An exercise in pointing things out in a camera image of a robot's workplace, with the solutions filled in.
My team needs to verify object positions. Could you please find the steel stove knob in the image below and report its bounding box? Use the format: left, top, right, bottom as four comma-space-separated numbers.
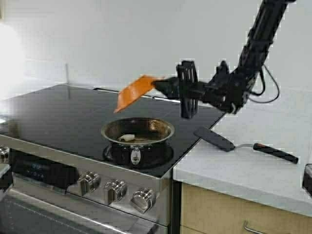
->
78, 172, 101, 196
130, 188, 156, 214
103, 179, 127, 205
0, 146, 10, 163

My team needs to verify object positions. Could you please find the white shrimp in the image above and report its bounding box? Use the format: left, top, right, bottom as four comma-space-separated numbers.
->
118, 134, 136, 142

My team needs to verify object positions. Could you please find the steel frying pan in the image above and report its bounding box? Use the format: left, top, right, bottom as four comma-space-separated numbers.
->
101, 117, 175, 169

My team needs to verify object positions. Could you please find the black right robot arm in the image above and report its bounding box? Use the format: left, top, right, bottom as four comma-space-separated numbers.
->
152, 0, 291, 119

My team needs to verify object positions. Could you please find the black spatula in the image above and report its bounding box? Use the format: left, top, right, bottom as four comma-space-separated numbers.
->
194, 127, 299, 164

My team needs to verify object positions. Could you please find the steel stove knob right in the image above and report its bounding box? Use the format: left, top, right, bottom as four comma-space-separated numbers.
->
130, 188, 156, 214

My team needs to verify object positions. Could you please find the silver drawer handle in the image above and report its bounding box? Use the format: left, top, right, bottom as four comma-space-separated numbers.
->
243, 220, 265, 234

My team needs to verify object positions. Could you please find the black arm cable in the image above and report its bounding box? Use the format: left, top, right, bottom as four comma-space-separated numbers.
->
248, 63, 280, 103

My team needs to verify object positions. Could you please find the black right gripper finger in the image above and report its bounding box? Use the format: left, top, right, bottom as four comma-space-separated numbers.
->
158, 89, 180, 99
152, 77, 178, 92

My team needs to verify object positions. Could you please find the stainless steel stove black cooktop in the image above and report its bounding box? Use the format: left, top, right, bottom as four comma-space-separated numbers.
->
0, 85, 224, 234

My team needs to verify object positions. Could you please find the steel stove knob middle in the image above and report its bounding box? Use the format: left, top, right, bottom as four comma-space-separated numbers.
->
103, 179, 127, 205

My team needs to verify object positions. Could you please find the steel stove knob far left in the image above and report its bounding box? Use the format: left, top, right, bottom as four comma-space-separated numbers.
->
0, 146, 10, 163

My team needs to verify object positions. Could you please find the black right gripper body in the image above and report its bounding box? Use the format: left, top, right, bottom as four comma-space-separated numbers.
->
176, 60, 251, 119

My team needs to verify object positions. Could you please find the light wooden base cabinet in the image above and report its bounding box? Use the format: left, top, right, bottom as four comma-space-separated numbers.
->
180, 183, 312, 234

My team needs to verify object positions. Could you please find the black object at right edge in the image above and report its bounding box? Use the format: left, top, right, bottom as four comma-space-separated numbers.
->
302, 164, 312, 196

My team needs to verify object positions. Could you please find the orange bowl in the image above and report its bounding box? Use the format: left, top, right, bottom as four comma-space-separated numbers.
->
114, 75, 164, 113

